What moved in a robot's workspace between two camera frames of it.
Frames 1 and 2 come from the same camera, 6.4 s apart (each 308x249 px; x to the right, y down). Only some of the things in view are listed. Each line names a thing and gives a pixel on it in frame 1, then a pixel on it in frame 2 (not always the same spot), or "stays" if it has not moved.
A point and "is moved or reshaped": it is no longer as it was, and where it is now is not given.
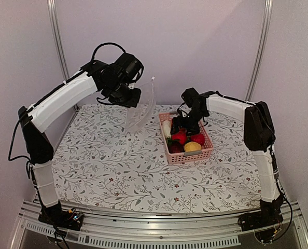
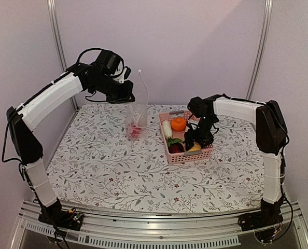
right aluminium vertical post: x=267 y=24 stays
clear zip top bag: x=137 y=116 is moved or reshaped
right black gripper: x=175 y=124 → x=191 y=137
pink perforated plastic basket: x=175 y=158 stays
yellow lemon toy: x=192 y=146 stays
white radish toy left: x=167 y=126 stays
